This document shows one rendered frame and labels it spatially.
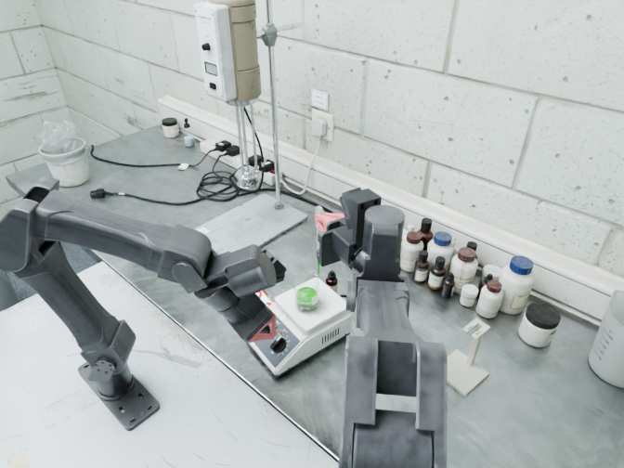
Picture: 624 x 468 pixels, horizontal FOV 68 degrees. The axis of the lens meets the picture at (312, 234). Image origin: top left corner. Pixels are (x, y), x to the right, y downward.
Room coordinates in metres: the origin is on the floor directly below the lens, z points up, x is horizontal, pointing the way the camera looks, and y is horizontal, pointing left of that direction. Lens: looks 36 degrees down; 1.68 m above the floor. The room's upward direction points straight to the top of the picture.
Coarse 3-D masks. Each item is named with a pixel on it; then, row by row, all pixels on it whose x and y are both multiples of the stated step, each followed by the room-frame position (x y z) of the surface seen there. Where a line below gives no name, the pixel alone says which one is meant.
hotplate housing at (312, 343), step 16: (272, 304) 0.73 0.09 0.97; (288, 320) 0.68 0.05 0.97; (336, 320) 0.68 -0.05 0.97; (304, 336) 0.63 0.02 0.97; (320, 336) 0.65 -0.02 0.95; (336, 336) 0.67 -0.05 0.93; (256, 352) 0.64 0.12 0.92; (304, 352) 0.62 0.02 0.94; (272, 368) 0.59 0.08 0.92; (288, 368) 0.60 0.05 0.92
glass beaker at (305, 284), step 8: (304, 272) 0.73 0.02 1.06; (296, 280) 0.72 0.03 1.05; (304, 280) 0.73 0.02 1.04; (312, 280) 0.72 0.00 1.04; (296, 288) 0.69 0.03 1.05; (304, 288) 0.68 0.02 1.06; (312, 288) 0.68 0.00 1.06; (296, 296) 0.69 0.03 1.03; (304, 296) 0.68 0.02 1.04; (312, 296) 0.68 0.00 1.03; (296, 304) 0.69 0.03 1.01; (304, 304) 0.68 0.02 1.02; (312, 304) 0.68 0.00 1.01; (304, 312) 0.68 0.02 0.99; (312, 312) 0.68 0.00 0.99
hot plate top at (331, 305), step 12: (324, 288) 0.76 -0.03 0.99; (276, 300) 0.72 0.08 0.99; (288, 300) 0.72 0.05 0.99; (324, 300) 0.72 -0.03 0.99; (336, 300) 0.72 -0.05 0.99; (288, 312) 0.68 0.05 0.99; (324, 312) 0.68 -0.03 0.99; (336, 312) 0.68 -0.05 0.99; (300, 324) 0.65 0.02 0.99; (312, 324) 0.65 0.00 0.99
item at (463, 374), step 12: (468, 324) 0.61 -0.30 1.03; (480, 324) 0.61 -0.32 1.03; (480, 336) 0.61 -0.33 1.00; (456, 360) 0.62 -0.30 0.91; (468, 360) 0.61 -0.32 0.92; (456, 372) 0.59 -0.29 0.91; (468, 372) 0.59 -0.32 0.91; (480, 372) 0.59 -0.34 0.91; (456, 384) 0.57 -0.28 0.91; (468, 384) 0.57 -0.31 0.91
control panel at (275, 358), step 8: (280, 320) 0.68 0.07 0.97; (280, 328) 0.67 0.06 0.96; (288, 328) 0.66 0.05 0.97; (288, 336) 0.64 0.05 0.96; (256, 344) 0.65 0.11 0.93; (264, 344) 0.64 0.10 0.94; (288, 344) 0.63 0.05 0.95; (296, 344) 0.62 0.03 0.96; (264, 352) 0.63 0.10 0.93; (272, 352) 0.62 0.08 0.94; (280, 352) 0.62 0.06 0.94; (288, 352) 0.61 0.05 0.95; (272, 360) 0.60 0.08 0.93; (280, 360) 0.60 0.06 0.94
